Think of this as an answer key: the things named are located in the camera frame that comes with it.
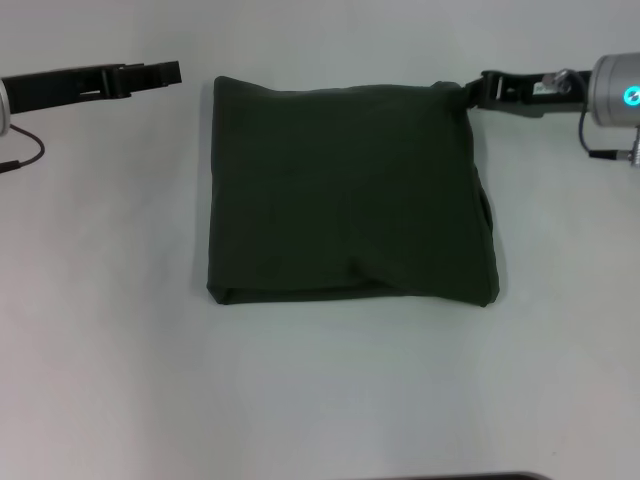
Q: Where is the dark green FREE t-shirt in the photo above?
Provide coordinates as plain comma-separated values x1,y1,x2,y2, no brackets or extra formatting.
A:
206,74,502,310

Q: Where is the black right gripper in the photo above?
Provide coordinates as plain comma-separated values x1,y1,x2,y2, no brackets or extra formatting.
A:
462,67,594,121

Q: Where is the silver angled cable connector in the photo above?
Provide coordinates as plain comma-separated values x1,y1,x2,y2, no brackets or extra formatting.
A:
543,68,574,95

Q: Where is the black cable with silver plug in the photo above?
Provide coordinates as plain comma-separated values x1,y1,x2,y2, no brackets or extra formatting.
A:
578,112,640,172

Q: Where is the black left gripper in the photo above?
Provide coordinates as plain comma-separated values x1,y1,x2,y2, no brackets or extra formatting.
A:
0,59,182,117

